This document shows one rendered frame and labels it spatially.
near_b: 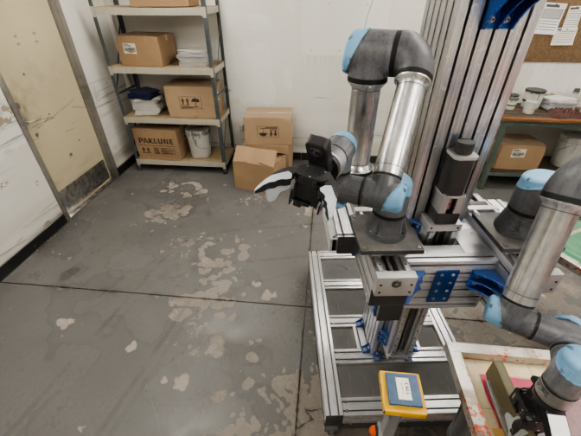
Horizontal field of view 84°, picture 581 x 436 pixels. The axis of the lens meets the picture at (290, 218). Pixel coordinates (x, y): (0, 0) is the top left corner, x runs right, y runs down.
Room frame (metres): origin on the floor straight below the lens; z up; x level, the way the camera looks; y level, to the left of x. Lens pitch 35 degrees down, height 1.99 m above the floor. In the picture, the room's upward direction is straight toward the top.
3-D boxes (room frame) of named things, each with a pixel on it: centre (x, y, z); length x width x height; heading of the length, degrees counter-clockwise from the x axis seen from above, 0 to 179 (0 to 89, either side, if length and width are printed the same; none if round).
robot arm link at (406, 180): (0.95, -0.34, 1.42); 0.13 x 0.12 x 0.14; 66
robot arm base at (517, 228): (0.96, -0.85, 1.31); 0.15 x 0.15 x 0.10
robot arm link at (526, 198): (0.96, -0.85, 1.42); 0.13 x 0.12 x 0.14; 57
